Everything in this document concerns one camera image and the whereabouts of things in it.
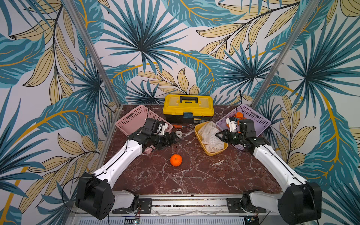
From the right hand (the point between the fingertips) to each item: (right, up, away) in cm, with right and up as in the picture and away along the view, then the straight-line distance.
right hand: (216, 134), depth 82 cm
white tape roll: (-22, -1, +19) cm, 29 cm away
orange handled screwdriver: (-21, +3, +22) cm, 31 cm away
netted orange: (-24, -16, +4) cm, 29 cm away
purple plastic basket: (+31, +15, +31) cm, 46 cm away
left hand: (-24, -5, -5) cm, 25 cm away
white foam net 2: (-4, +1, +6) cm, 7 cm away
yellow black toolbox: (-18, +16, +14) cm, 28 cm away
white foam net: (-3, -5, -1) cm, 6 cm away
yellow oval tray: (-10, +3, +17) cm, 20 cm away
